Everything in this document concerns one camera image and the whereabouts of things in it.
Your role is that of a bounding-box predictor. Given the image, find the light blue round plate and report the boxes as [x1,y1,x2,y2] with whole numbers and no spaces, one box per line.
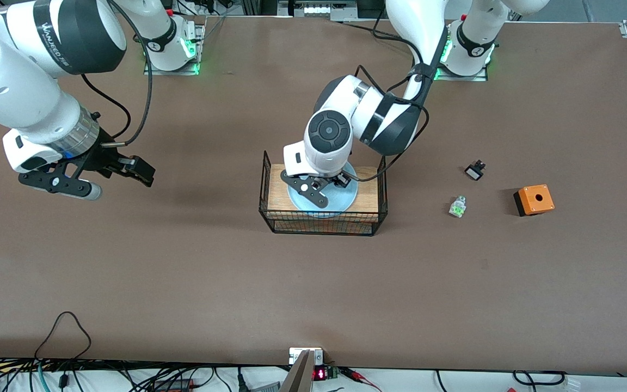
[287,161,359,218]

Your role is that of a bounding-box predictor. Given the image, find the black square push button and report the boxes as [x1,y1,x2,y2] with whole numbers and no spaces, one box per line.
[464,160,487,182]

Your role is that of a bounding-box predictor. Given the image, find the white power strip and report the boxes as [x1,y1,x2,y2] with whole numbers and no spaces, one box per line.
[302,2,359,18]

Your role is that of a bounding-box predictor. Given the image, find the red and black probe lead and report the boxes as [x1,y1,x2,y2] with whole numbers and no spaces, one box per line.
[340,367,384,392]

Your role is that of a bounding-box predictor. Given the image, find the black wire mesh basket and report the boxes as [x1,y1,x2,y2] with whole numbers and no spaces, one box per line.
[259,150,389,237]

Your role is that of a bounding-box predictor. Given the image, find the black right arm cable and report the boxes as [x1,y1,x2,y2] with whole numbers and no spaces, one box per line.
[80,0,154,148]

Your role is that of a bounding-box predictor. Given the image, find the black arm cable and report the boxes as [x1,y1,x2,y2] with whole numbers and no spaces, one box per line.
[80,0,154,148]
[346,22,453,183]

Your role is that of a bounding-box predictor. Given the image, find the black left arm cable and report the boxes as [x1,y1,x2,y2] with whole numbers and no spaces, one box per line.
[346,22,453,183]

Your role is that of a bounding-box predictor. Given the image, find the black cable across table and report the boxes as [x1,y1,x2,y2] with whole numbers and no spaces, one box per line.
[340,21,417,50]

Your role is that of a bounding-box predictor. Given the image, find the black looped cable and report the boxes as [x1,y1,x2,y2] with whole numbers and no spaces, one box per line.
[34,311,93,360]

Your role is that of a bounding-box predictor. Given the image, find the small white bracket plate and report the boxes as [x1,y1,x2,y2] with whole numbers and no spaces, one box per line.
[288,347,324,366]

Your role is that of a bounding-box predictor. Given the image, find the grey metal post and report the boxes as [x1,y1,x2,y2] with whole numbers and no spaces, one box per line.
[279,350,316,392]

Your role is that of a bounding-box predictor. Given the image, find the orange button enclosure box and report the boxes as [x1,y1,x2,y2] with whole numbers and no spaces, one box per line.
[513,184,556,217]

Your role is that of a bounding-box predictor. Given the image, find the black coiled cable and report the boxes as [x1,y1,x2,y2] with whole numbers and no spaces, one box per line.
[512,370,568,388]

